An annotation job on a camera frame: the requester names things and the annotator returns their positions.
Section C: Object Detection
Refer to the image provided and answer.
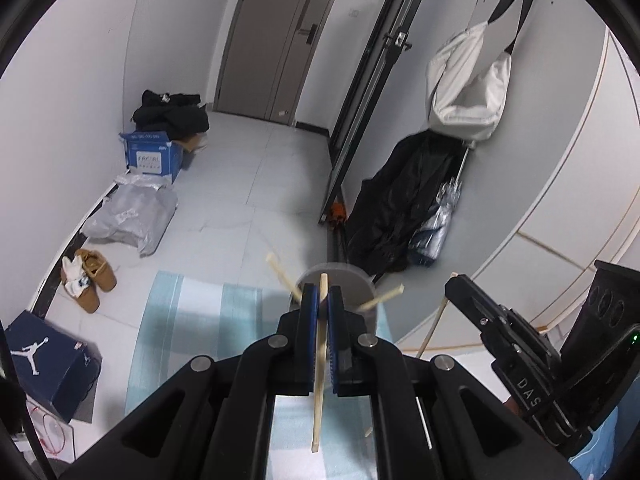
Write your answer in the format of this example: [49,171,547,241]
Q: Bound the white bathroom scale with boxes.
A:
[9,402,77,462]

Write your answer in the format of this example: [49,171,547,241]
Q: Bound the white shoulder bag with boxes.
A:
[425,0,540,144]

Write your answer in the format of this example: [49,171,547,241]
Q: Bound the brown cardboard box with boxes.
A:
[179,131,209,155]

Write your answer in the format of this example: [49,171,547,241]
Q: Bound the navy shoe box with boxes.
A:
[2,310,102,423]

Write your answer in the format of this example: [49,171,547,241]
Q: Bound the folded silver blue umbrella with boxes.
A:
[407,147,474,267]

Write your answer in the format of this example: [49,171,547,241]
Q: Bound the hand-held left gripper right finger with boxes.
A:
[326,284,576,480]

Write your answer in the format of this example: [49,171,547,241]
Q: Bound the blue white checked tablecloth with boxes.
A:
[125,270,397,480]

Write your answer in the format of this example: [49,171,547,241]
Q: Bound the blue cardboard box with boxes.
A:
[119,130,187,185]

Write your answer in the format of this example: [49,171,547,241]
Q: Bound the black cable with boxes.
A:
[75,354,104,397]

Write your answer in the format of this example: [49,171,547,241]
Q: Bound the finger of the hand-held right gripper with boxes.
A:
[444,274,507,334]

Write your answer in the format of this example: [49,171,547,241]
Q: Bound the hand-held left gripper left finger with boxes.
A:
[60,284,320,480]

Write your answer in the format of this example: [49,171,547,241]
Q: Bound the single light wooden chopstick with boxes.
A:
[416,271,458,359]
[311,272,329,454]

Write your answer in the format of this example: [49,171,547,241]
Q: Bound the white socks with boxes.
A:
[62,255,92,296]

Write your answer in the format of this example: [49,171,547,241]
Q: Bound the black hanging jacket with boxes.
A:
[345,132,469,274]

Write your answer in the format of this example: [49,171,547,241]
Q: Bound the grey-brown entrance door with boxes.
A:
[215,0,352,124]

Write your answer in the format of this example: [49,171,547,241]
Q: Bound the pile of wooden chopsticks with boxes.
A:
[265,252,406,311]

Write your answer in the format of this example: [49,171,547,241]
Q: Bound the red cable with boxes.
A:
[29,404,69,454]

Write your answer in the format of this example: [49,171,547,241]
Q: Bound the black sliding door frame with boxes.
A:
[317,0,427,227]

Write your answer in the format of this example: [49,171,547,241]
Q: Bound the white wardrobe with gold trim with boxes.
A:
[470,25,640,343]

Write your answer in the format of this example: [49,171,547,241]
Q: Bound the grey plastic mailing bag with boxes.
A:
[80,172,179,257]

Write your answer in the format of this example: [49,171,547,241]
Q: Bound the pile of black clothes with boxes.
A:
[132,90,210,139]

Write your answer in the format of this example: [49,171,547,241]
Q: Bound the white divided utensil holder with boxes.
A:
[289,261,379,337]

